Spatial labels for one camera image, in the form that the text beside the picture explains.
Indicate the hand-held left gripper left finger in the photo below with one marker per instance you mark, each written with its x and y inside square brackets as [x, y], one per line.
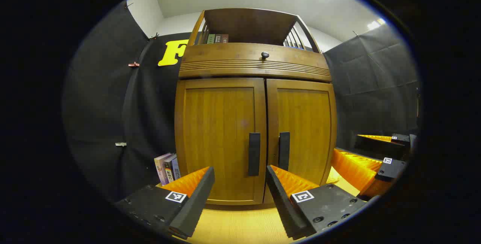
[197, 199]

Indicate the blue grey book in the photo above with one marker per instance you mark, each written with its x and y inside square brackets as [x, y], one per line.
[176, 168]

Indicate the green book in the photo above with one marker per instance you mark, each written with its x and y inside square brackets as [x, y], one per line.
[211, 39]

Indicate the black clip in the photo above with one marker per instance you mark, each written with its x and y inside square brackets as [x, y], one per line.
[154, 36]

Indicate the brown book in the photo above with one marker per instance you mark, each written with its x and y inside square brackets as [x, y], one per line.
[224, 38]

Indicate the black backdrop cloth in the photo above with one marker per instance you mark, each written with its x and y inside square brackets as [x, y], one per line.
[154, 105]
[375, 78]
[97, 97]

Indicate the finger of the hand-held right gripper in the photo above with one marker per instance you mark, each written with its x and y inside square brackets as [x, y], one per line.
[379, 146]
[353, 172]

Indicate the red clip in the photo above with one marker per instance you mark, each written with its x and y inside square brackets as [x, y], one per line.
[133, 64]

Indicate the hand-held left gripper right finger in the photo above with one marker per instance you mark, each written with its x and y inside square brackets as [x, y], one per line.
[280, 202]

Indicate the small ceiling light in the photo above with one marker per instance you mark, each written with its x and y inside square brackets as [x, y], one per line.
[376, 23]

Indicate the wooden cabinet door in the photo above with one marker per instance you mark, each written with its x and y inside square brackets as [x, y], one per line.
[214, 131]
[308, 123]

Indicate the silver clip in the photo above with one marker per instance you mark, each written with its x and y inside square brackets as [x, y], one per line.
[120, 144]

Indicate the black spine book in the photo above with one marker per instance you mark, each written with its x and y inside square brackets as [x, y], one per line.
[169, 170]

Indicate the dark book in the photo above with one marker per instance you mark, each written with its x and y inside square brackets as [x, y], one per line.
[218, 38]

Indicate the wooden double-door shoe cabinet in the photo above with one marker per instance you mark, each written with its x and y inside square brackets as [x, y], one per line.
[244, 22]

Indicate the wooden drawer with black knob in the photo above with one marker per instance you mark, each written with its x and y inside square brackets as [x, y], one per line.
[225, 58]

